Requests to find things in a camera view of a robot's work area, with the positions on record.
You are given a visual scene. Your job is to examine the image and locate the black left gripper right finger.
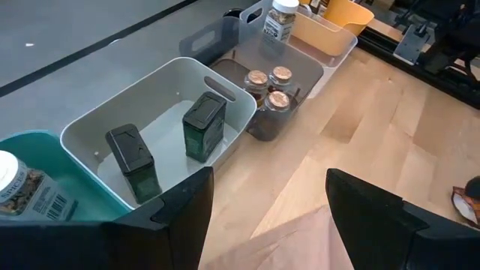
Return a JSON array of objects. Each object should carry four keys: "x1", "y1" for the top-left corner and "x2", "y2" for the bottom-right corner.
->
[{"x1": 324, "y1": 167, "x2": 480, "y2": 270}]

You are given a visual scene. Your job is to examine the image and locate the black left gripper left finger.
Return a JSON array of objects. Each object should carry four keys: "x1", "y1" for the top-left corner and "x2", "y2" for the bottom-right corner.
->
[{"x1": 0, "y1": 166, "x2": 215, "y2": 270}]

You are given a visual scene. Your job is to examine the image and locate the dark green spice tin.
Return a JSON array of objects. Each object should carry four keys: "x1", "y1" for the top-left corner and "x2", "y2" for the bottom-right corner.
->
[
  {"x1": 182, "y1": 91, "x2": 228, "y2": 164},
  {"x1": 104, "y1": 123, "x2": 163, "y2": 206}
]

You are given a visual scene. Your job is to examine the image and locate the orange spice packet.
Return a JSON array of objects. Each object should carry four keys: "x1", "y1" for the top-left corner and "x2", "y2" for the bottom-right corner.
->
[{"x1": 451, "y1": 185, "x2": 480, "y2": 230}]

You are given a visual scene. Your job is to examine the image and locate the white-capped spice jar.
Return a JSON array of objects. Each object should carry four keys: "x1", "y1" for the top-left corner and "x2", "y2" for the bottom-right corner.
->
[
  {"x1": 262, "y1": 0, "x2": 300, "y2": 43},
  {"x1": 0, "y1": 149, "x2": 80, "y2": 222}
]

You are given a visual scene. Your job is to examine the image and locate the brown foil spice packet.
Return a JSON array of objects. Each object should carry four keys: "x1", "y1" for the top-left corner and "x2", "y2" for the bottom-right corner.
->
[{"x1": 307, "y1": 0, "x2": 333, "y2": 11}]

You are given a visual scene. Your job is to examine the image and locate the teal plastic bin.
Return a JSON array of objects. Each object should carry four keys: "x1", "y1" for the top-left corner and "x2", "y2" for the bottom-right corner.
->
[{"x1": 0, "y1": 129, "x2": 132, "y2": 222}]

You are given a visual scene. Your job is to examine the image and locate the light grey plastic bin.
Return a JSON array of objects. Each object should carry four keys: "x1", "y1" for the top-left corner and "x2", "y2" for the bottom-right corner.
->
[{"x1": 59, "y1": 55, "x2": 258, "y2": 211}]

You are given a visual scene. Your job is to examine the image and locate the clear plastic bin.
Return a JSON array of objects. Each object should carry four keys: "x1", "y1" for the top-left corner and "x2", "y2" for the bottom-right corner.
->
[{"x1": 238, "y1": 0, "x2": 359, "y2": 99}]

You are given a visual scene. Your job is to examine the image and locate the dark grey plastic bin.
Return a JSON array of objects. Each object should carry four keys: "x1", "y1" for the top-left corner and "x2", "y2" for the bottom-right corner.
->
[{"x1": 178, "y1": 15, "x2": 326, "y2": 143}]

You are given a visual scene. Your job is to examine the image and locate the yellow plastic bin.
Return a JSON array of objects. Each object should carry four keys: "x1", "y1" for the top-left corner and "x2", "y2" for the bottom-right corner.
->
[{"x1": 299, "y1": 0, "x2": 376, "y2": 37}]

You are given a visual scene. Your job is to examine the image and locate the black aluminium frame rails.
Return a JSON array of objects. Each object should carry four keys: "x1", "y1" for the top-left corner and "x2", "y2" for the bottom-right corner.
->
[{"x1": 355, "y1": 25, "x2": 480, "y2": 110}]

